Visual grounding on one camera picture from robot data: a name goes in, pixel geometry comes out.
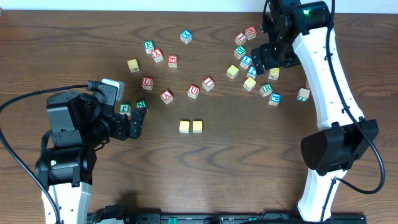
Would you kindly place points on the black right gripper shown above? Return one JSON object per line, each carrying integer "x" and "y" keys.
{"x": 263, "y": 58}

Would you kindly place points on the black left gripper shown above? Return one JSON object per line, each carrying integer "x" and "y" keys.
{"x": 123, "y": 125}

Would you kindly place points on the yellow C block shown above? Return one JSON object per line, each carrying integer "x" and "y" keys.
{"x": 184, "y": 126}

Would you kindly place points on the yellow O block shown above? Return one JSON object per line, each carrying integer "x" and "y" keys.
{"x": 197, "y": 126}

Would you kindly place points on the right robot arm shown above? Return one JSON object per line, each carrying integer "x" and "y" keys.
{"x": 303, "y": 34}

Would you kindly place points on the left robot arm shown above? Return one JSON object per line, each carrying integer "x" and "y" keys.
{"x": 80, "y": 123}

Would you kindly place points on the blue L block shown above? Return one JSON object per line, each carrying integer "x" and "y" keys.
{"x": 246, "y": 61}

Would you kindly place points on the blue 2 block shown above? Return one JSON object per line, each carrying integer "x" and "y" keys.
{"x": 251, "y": 73}

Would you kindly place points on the green N block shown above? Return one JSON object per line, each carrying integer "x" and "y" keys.
{"x": 141, "y": 104}

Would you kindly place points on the green J block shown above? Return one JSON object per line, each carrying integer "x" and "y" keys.
{"x": 125, "y": 108}

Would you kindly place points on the yellow hammer block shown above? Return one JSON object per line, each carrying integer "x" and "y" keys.
{"x": 274, "y": 73}

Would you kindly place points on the green B block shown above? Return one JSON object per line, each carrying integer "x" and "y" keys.
{"x": 240, "y": 52}

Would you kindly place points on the yellow S block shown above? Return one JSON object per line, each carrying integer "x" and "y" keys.
{"x": 249, "y": 84}

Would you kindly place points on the yellow pineapple block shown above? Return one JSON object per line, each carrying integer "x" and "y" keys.
{"x": 232, "y": 71}

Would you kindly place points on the green R block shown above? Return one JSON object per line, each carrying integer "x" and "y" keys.
{"x": 266, "y": 89}

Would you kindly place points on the red I block far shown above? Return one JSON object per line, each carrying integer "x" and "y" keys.
{"x": 241, "y": 39}

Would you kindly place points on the red i block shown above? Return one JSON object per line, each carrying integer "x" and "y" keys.
{"x": 241, "y": 39}
{"x": 208, "y": 83}

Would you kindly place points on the red M block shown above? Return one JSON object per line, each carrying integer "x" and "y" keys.
{"x": 251, "y": 33}

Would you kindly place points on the red A block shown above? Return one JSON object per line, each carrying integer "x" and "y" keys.
{"x": 167, "y": 97}

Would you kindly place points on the red U block left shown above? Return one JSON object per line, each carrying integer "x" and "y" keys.
{"x": 147, "y": 83}

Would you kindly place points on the red u block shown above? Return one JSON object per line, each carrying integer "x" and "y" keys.
{"x": 147, "y": 83}
{"x": 193, "y": 91}

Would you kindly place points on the blue P block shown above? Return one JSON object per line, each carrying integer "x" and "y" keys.
{"x": 274, "y": 99}

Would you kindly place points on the yellow acorn block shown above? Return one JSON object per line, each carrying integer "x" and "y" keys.
{"x": 133, "y": 65}

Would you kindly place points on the blue D block right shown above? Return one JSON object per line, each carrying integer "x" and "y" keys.
{"x": 307, "y": 85}

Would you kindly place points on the green 7 block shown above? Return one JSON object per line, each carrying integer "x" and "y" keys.
{"x": 303, "y": 94}

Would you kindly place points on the red U block right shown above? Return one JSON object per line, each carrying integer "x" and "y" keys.
{"x": 193, "y": 91}

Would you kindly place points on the red Y block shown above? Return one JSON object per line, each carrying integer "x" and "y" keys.
{"x": 157, "y": 55}

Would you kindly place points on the red E block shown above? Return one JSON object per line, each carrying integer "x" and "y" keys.
{"x": 173, "y": 61}

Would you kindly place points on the green F block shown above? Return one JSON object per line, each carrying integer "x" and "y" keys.
{"x": 149, "y": 46}

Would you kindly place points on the blue X block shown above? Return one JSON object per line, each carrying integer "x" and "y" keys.
{"x": 186, "y": 36}

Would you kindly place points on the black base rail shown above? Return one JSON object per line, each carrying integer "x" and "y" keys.
{"x": 118, "y": 214}

